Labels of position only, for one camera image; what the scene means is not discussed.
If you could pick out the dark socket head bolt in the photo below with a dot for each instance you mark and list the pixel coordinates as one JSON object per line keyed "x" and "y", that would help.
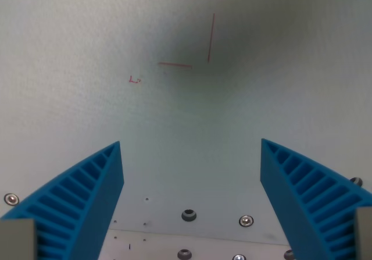
{"x": 288, "y": 255}

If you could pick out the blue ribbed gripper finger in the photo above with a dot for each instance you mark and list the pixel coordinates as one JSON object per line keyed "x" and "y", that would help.
{"x": 87, "y": 202}
{"x": 302, "y": 202}

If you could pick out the silver pan head screw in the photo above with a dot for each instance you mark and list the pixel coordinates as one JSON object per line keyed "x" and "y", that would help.
{"x": 246, "y": 221}
{"x": 11, "y": 199}
{"x": 239, "y": 257}

